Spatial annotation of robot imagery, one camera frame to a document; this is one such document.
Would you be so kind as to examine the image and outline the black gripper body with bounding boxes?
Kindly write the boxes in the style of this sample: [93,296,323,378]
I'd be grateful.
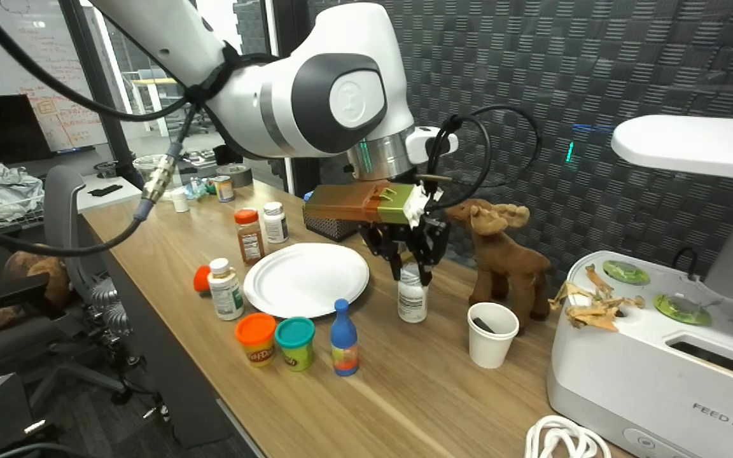
[360,216,453,263]

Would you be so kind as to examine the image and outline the teal lid dough tub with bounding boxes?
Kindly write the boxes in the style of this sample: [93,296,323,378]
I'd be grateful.
[272,315,319,375]

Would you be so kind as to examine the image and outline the orange lid dough tub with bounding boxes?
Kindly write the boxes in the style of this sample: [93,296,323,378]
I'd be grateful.
[234,311,280,366]

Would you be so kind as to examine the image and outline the white pill bottle with label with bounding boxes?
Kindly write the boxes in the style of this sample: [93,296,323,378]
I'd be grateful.
[207,258,247,324]

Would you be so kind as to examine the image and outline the white paper plate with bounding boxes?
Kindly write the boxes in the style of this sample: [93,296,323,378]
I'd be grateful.
[242,241,371,324]

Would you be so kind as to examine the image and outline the black box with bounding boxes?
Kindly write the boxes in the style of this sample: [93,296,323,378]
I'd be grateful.
[301,216,366,244]

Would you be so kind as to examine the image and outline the brown moose plush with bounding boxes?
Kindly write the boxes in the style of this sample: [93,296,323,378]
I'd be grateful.
[443,196,555,326]

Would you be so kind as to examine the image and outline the white foam cup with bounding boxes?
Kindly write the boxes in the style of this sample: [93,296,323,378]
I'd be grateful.
[467,300,521,372]

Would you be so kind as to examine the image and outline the blue toy bottle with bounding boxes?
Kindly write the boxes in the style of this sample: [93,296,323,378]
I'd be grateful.
[328,297,362,378]

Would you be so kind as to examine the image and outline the brown spice bottle orange cap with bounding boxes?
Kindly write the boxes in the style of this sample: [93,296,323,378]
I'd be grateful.
[231,207,267,268]

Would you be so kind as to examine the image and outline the dried brown roots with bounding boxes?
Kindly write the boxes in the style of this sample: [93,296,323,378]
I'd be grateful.
[551,263,642,336]

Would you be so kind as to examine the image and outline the small labelled can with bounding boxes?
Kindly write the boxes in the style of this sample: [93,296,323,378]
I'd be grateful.
[212,172,239,203]

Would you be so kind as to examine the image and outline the red ball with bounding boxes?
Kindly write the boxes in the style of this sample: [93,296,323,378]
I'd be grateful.
[191,263,214,297]

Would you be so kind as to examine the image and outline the green planter pod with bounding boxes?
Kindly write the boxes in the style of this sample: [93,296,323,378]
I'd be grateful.
[655,293,716,327]
[600,258,655,288]

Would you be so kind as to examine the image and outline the small white cup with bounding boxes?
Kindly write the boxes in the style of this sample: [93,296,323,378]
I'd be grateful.
[168,186,194,213]

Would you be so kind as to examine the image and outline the white planter machine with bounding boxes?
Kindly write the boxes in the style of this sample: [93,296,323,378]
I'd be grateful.
[546,112,733,458]

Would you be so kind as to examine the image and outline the black remote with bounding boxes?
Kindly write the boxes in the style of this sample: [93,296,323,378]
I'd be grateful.
[88,180,124,199]

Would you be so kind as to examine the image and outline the grey black office chair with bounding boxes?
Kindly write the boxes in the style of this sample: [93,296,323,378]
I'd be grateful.
[38,161,174,431]

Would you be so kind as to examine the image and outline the brown plush toy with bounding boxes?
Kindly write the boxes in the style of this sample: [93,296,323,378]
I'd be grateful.
[0,241,75,336]

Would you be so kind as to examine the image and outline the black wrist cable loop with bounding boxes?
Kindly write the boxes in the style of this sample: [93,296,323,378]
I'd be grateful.
[423,105,546,213]

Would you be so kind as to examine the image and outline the white coiled cable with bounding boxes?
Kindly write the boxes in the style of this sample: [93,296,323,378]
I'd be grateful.
[521,411,616,458]

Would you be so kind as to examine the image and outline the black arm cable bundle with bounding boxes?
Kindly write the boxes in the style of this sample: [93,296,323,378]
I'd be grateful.
[0,0,247,259]

